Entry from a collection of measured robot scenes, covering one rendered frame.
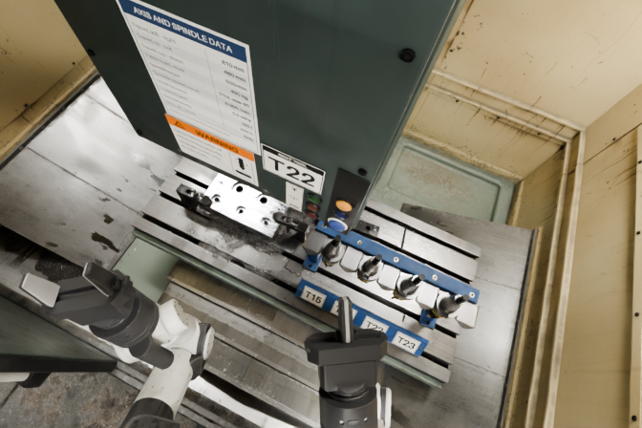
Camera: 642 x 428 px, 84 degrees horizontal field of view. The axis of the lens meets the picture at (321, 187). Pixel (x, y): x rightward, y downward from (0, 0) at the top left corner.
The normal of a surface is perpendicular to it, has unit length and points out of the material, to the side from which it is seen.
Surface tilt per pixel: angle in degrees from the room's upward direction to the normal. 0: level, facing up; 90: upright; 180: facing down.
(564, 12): 90
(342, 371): 30
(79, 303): 16
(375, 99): 90
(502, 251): 24
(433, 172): 0
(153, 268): 0
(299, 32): 90
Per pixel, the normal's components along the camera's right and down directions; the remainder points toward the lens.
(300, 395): 0.22, -0.40
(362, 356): 0.12, 0.05
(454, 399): -0.29, -0.58
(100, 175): 0.41, -0.25
